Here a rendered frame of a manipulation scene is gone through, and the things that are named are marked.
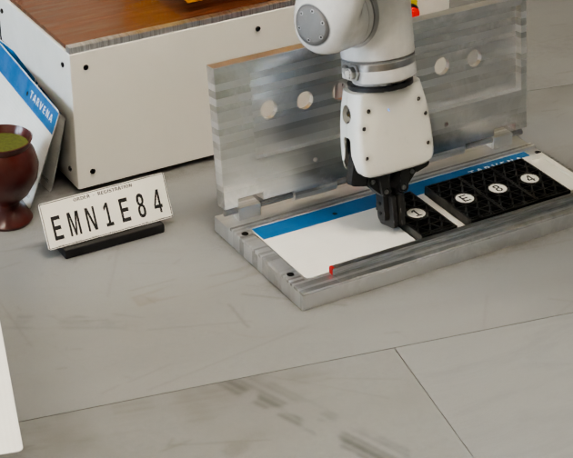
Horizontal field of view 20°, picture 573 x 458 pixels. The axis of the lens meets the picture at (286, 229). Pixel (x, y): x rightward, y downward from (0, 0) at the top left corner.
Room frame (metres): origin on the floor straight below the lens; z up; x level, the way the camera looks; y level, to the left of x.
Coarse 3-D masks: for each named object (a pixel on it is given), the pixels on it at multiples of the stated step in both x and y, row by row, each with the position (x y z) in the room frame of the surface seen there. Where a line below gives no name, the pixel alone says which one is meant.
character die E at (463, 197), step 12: (456, 180) 1.78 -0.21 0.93; (432, 192) 1.75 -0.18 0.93; (444, 192) 1.75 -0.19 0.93; (456, 192) 1.76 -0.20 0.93; (468, 192) 1.76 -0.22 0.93; (444, 204) 1.73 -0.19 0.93; (456, 204) 1.72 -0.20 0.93; (468, 204) 1.72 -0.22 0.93; (480, 204) 1.72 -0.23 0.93; (492, 204) 1.72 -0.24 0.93; (456, 216) 1.71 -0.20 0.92; (468, 216) 1.70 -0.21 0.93; (480, 216) 1.69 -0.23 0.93; (492, 216) 1.70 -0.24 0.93
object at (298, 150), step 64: (512, 0) 1.92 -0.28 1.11; (256, 64) 1.74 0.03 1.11; (320, 64) 1.79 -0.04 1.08; (448, 64) 1.88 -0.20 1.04; (512, 64) 1.92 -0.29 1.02; (256, 128) 1.74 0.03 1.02; (320, 128) 1.78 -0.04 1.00; (448, 128) 1.85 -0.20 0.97; (512, 128) 1.91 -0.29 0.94; (256, 192) 1.71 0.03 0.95; (320, 192) 1.76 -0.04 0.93
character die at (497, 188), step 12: (468, 180) 1.79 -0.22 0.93; (480, 180) 1.78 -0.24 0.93; (492, 180) 1.79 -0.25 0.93; (504, 180) 1.78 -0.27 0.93; (480, 192) 1.75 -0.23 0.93; (492, 192) 1.75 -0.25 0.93; (504, 192) 1.75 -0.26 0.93; (516, 192) 1.76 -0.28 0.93; (504, 204) 1.72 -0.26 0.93; (516, 204) 1.72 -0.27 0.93; (528, 204) 1.72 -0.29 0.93
